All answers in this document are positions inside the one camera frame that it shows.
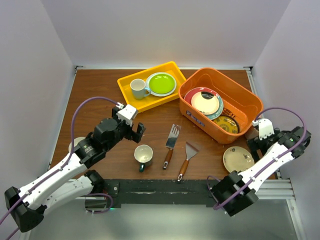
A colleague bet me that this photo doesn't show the lime green plate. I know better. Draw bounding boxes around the lime green plate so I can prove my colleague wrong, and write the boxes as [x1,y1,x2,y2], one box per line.
[148,73,175,94]

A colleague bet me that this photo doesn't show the light blue mug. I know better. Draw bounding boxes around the light blue mug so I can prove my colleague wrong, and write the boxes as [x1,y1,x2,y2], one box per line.
[130,78,151,100]

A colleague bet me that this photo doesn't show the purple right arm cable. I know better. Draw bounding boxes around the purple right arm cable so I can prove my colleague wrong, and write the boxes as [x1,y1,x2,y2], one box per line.
[206,107,307,211]

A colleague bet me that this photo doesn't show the yellow plastic tray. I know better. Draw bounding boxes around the yellow plastic tray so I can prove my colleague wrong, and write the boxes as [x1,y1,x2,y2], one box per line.
[117,61,186,113]

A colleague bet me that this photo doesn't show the yellow patterned plate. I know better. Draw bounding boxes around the yellow patterned plate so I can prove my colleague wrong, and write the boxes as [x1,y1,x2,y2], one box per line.
[213,115,240,134]

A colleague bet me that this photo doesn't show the red and teal plate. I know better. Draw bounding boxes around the red and teal plate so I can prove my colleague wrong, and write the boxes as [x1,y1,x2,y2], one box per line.
[184,87,224,120]

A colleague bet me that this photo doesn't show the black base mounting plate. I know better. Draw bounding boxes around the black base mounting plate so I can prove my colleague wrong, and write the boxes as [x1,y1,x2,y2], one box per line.
[91,179,216,208]

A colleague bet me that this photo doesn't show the solid spatula wooden handle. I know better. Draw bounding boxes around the solid spatula wooden handle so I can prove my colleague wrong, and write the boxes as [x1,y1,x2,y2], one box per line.
[177,141,202,182]

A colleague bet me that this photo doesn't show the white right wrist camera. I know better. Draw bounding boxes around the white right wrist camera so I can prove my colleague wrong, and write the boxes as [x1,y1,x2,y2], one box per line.
[252,118,275,140]

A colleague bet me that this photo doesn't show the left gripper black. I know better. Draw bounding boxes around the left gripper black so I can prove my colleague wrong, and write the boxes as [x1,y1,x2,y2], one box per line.
[104,107,145,152]

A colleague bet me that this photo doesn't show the white scalloped plate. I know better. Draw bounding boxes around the white scalloped plate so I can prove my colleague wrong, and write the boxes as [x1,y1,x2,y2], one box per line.
[146,72,177,97]

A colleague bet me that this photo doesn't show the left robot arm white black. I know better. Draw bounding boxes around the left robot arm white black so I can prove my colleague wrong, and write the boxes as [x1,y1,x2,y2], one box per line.
[4,104,146,233]

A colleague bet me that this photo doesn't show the beige purple cup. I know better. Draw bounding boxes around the beige purple cup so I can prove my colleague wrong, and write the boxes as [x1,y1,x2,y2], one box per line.
[244,126,259,140]

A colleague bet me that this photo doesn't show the white cup green handle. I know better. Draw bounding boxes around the white cup green handle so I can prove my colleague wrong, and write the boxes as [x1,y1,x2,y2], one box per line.
[133,144,154,173]

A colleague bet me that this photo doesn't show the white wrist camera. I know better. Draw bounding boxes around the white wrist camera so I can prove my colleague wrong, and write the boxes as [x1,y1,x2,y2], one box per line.
[116,102,138,127]
[252,118,275,140]

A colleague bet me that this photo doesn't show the cream plate black mark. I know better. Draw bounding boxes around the cream plate black mark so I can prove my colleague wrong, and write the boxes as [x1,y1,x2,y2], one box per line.
[191,91,220,115]

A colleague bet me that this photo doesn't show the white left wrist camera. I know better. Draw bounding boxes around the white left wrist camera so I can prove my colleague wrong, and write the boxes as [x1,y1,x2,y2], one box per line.
[116,102,138,127]

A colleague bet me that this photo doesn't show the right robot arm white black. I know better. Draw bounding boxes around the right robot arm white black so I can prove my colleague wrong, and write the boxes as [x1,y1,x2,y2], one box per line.
[208,126,311,216]

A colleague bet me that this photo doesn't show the slotted spatula wooden handle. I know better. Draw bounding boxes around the slotted spatula wooden handle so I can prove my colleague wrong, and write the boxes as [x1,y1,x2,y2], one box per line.
[162,123,182,170]

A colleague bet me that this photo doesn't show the small white dish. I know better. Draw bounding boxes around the small white dish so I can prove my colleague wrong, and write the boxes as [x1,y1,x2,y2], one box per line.
[68,136,85,153]

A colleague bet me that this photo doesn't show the cream plate small motifs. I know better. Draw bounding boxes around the cream plate small motifs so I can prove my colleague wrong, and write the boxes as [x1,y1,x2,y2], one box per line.
[223,146,255,173]

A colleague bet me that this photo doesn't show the orange plastic dish bin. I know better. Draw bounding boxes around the orange plastic dish bin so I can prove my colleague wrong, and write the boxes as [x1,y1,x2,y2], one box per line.
[178,67,264,144]

